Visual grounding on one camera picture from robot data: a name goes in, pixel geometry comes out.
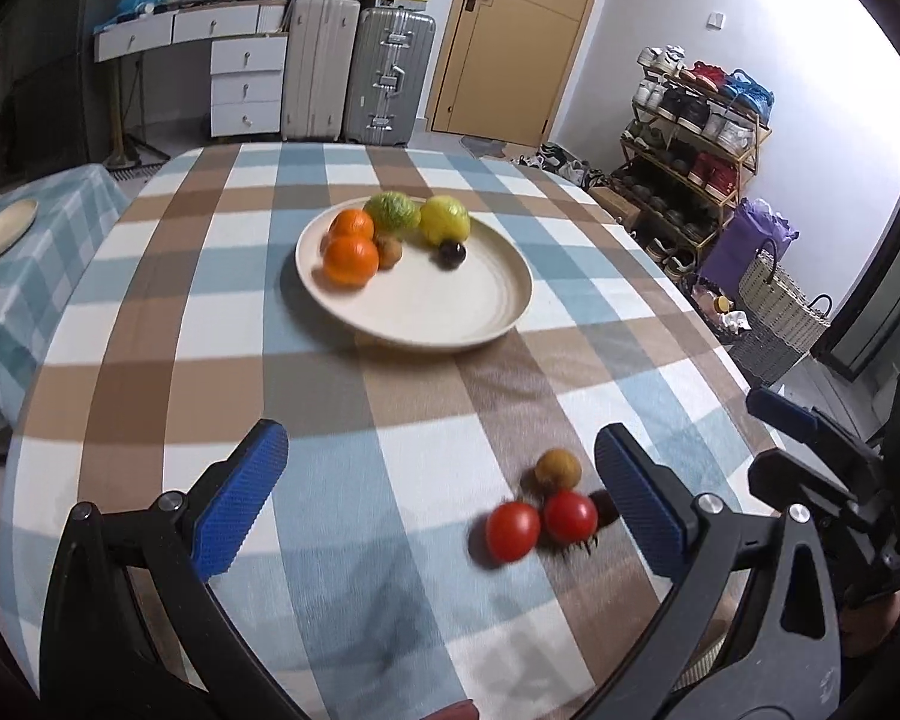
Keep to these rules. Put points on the cream suitcase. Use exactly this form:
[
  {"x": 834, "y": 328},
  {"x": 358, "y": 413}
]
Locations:
[{"x": 319, "y": 67}]

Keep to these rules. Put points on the grey woven basket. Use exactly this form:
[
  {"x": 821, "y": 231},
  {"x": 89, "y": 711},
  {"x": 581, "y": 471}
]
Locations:
[{"x": 780, "y": 315}]

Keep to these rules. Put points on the brown cardboard box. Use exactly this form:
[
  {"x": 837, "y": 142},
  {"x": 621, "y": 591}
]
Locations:
[{"x": 615, "y": 206}]

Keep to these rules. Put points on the red tomato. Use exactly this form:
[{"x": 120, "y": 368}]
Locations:
[
  {"x": 512, "y": 531},
  {"x": 570, "y": 516}
]

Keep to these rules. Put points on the pale blue checked tablecloth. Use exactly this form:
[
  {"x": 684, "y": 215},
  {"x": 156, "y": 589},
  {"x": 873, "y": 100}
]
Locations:
[{"x": 52, "y": 232}]

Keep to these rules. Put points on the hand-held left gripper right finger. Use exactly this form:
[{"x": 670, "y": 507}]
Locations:
[{"x": 641, "y": 496}]

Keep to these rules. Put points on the pile of shoes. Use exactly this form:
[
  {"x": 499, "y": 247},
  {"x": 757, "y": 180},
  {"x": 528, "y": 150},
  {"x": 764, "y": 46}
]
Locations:
[{"x": 562, "y": 163}]

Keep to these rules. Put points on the blue plastic bag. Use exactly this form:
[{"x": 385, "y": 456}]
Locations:
[{"x": 141, "y": 1}]

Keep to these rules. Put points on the brown longan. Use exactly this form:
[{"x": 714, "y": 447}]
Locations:
[
  {"x": 388, "y": 251},
  {"x": 557, "y": 469}
]

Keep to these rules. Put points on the dark grey fridge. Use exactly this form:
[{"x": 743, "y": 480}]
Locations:
[{"x": 52, "y": 105}]

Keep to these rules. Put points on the small beige plate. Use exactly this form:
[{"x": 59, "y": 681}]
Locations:
[{"x": 4, "y": 231}]

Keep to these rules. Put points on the silver suitcase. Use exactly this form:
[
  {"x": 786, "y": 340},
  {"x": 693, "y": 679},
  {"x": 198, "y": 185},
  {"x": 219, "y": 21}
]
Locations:
[{"x": 390, "y": 75}]

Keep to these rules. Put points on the wooden door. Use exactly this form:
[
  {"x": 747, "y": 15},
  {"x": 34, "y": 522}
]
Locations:
[{"x": 517, "y": 52}]

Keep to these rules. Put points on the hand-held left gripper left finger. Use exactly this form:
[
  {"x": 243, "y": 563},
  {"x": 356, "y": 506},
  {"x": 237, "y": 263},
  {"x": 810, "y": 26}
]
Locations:
[{"x": 240, "y": 496}]

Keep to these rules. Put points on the yellow guava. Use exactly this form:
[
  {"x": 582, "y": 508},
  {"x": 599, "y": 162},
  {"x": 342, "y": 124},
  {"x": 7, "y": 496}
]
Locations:
[{"x": 444, "y": 219}]

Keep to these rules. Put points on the grey door mat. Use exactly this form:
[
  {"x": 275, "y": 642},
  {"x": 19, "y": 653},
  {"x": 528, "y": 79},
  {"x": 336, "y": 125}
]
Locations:
[{"x": 484, "y": 148}]

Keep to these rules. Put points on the brown blue checked tablecloth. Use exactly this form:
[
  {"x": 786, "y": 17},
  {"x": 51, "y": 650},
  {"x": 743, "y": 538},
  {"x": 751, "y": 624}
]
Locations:
[{"x": 270, "y": 390}]

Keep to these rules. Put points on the dark round basket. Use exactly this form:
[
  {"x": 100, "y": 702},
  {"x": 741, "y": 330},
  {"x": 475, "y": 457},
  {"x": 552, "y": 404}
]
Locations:
[{"x": 709, "y": 322}]

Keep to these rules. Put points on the orange mandarin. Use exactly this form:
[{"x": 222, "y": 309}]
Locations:
[
  {"x": 350, "y": 261},
  {"x": 351, "y": 223}
]

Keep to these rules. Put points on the large cream plate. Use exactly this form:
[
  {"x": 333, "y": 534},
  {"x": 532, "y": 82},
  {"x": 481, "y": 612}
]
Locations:
[{"x": 435, "y": 300}]

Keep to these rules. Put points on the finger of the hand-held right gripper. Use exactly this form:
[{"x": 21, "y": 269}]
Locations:
[
  {"x": 784, "y": 409},
  {"x": 802, "y": 476}
]

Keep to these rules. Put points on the white desk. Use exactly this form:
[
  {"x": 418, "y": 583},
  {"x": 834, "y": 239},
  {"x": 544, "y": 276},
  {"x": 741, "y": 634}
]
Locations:
[{"x": 157, "y": 31}]

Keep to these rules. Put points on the white drawer cabinet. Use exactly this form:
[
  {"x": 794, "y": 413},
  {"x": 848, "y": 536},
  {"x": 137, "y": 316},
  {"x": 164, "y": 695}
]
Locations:
[{"x": 247, "y": 86}]

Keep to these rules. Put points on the rows of shoes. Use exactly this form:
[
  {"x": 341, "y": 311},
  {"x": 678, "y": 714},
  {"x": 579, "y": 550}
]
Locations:
[{"x": 690, "y": 120}]

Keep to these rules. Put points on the green guava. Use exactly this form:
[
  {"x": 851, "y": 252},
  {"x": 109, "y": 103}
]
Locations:
[{"x": 391, "y": 211}]

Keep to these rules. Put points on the purple bag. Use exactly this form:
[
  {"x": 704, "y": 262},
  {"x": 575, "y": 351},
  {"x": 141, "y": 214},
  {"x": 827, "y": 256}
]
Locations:
[{"x": 742, "y": 240}]

